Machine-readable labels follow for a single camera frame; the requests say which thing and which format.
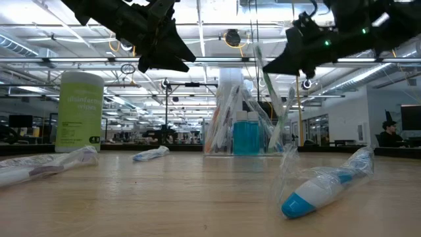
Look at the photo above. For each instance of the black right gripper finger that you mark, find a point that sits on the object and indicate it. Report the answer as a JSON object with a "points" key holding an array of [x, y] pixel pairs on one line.
{"points": [[296, 69], [291, 49]]}

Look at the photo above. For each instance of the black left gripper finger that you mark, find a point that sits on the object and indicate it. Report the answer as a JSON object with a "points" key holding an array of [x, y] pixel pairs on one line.
{"points": [[164, 66], [174, 49]]}

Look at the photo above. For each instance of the green toothbrush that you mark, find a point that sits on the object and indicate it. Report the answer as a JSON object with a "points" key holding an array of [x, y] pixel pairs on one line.
{"points": [[271, 92], [276, 135]]}

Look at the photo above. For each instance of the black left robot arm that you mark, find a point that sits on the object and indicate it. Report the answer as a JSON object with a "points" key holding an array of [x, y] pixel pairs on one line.
{"points": [[108, 16]]}

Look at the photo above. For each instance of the clear acrylic organizer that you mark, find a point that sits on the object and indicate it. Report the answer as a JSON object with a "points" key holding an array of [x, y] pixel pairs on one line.
{"points": [[208, 149]]}

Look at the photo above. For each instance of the green disinfecting wipes canister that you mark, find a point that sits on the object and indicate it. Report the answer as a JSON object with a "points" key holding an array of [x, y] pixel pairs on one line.
{"points": [[79, 112]]}

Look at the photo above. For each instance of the person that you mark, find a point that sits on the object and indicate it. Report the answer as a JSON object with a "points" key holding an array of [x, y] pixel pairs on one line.
{"points": [[389, 138]]}

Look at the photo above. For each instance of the black monitor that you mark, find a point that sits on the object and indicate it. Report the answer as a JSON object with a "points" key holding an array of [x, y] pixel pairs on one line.
{"points": [[411, 116], [20, 121]]}

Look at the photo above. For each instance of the blue white electric toothbrush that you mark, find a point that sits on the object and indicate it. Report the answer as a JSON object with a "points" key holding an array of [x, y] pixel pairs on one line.
{"points": [[315, 194]]}

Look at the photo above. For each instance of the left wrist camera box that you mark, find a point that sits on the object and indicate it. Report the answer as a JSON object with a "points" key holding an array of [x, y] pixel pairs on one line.
{"points": [[161, 11]]}

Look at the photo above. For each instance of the black pole frame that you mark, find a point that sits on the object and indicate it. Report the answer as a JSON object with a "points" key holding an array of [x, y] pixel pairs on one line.
{"points": [[166, 112]]}

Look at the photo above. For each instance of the silver air duct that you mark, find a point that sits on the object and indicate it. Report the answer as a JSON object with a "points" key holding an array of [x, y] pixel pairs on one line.
{"points": [[361, 77], [16, 47]]}

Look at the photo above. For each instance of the black table frame rail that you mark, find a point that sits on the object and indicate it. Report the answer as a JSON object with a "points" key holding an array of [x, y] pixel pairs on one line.
{"points": [[115, 147]]}

